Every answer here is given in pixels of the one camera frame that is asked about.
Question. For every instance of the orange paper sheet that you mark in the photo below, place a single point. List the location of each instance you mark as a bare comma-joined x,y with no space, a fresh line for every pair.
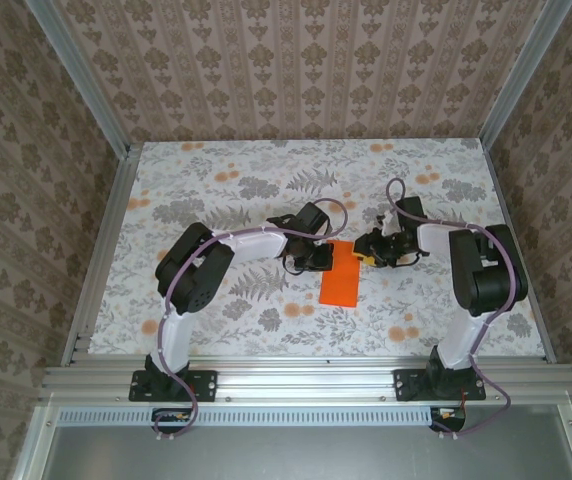
338,285

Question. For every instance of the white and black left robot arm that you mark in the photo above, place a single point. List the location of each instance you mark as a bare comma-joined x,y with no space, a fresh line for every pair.
191,270

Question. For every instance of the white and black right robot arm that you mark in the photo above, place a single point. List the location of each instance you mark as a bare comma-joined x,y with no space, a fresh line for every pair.
486,270

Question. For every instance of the grey sheet metal panel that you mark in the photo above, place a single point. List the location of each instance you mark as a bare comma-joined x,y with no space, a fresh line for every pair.
291,455

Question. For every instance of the floral patterned table mat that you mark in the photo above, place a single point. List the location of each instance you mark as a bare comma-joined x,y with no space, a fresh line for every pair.
266,165

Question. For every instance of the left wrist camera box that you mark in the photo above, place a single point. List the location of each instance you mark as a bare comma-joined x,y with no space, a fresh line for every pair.
321,243

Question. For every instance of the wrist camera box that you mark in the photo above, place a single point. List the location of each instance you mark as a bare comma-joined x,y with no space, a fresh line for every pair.
321,243
391,222

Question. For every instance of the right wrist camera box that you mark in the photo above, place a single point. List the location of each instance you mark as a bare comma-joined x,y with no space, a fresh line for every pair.
391,222

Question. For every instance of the aluminium frame cross rail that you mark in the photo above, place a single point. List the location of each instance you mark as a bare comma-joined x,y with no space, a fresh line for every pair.
306,380

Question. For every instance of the aluminium table side rail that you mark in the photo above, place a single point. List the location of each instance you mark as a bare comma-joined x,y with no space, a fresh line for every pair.
502,200
116,200

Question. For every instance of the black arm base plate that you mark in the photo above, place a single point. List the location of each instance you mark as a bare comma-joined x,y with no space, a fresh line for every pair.
206,385
406,385

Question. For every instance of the aluminium frame post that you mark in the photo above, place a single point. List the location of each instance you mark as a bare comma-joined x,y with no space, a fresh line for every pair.
86,75
516,75

